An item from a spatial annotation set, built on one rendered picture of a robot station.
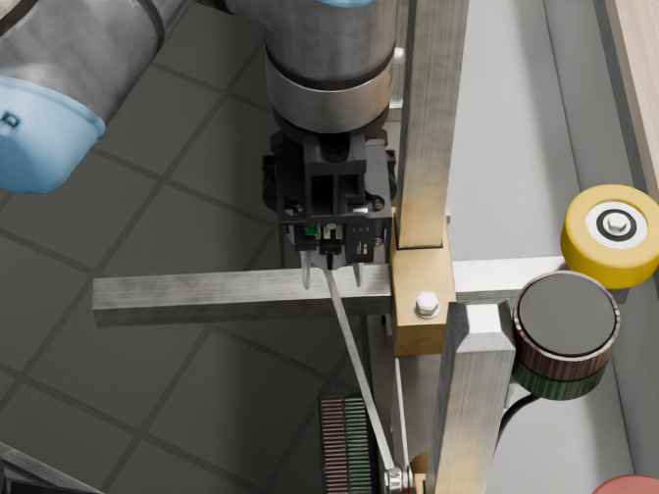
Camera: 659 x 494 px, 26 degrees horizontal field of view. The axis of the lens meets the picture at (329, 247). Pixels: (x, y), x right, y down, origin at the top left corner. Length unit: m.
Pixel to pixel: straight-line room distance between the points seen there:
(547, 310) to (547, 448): 0.54
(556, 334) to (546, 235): 0.66
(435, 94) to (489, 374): 0.25
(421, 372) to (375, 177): 0.41
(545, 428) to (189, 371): 0.84
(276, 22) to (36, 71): 0.14
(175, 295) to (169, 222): 1.08
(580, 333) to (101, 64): 0.30
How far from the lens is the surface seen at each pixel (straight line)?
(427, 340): 1.15
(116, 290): 1.16
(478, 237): 1.46
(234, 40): 2.46
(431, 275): 1.15
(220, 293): 1.15
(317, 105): 0.81
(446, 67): 0.99
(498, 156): 1.52
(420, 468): 1.06
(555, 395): 0.84
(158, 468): 2.02
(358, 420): 1.25
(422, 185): 1.09
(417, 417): 1.26
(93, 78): 0.72
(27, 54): 0.70
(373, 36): 0.78
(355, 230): 0.89
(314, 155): 0.83
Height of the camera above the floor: 1.81
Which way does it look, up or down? 56 degrees down
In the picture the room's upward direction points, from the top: straight up
